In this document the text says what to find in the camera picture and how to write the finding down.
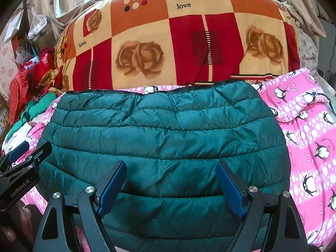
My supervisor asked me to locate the green cloth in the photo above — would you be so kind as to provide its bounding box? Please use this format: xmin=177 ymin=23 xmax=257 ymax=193
xmin=6 ymin=92 xmax=59 ymax=140

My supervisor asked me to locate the red cloth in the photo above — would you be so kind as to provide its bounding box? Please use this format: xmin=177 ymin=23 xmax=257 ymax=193
xmin=9 ymin=52 xmax=62 ymax=117

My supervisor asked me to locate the beige curtain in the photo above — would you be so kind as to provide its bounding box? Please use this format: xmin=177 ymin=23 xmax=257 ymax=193
xmin=25 ymin=0 xmax=112 ymax=48

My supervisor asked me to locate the red cream rose blanket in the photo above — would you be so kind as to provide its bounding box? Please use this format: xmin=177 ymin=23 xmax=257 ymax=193
xmin=54 ymin=0 xmax=302 ymax=93

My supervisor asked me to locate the beige textured cloth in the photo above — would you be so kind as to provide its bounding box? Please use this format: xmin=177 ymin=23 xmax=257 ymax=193
xmin=272 ymin=0 xmax=326 ymax=37

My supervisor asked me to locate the pink penguin print blanket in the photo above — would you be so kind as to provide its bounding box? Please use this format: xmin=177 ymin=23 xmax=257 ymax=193
xmin=16 ymin=67 xmax=336 ymax=252

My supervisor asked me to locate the clear plastic bag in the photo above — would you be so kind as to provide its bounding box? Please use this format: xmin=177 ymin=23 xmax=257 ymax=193
xmin=27 ymin=5 xmax=51 ymax=44

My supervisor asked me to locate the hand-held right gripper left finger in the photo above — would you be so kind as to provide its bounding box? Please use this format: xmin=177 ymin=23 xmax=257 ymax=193
xmin=33 ymin=160 xmax=128 ymax=252

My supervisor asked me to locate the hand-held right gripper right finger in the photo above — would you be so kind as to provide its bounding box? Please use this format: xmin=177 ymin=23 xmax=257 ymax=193
xmin=215 ymin=160 xmax=309 ymax=252

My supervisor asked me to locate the green puffer jacket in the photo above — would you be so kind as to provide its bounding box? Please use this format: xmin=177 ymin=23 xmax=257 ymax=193
xmin=35 ymin=80 xmax=292 ymax=252

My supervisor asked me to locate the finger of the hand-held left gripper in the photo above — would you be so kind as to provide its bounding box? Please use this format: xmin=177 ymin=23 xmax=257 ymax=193
xmin=0 ymin=141 xmax=52 ymax=182
xmin=0 ymin=140 xmax=30 ymax=169

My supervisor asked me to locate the white cloth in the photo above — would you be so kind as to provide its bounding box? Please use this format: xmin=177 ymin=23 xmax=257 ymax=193
xmin=2 ymin=122 xmax=36 ymax=151

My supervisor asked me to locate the person's left hand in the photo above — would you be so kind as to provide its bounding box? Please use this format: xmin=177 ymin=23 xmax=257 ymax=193
xmin=0 ymin=201 xmax=38 ymax=250

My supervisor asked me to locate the white floral pillow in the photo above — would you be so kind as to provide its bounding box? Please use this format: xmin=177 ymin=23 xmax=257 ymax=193
xmin=297 ymin=26 xmax=320 ymax=70

